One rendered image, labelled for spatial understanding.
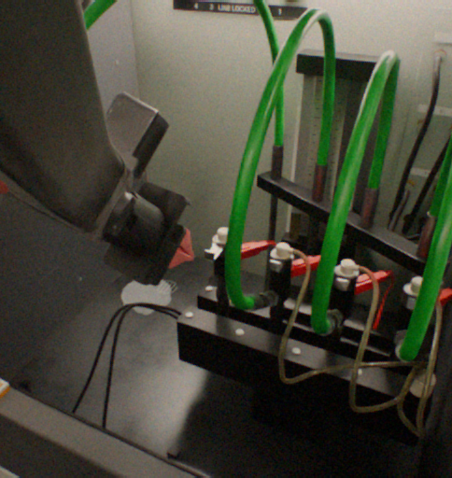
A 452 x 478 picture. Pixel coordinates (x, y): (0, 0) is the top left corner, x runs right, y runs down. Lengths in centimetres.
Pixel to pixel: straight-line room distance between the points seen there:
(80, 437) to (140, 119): 37
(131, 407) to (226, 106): 52
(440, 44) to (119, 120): 48
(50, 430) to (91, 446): 6
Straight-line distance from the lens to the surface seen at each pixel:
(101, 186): 29
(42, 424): 63
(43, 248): 81
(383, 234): 66
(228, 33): 82
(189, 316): 67
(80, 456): 60
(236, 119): 85
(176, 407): 76
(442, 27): 74
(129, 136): 41
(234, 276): 42
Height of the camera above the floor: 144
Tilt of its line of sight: 33 degrees down
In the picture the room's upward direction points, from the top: straight up
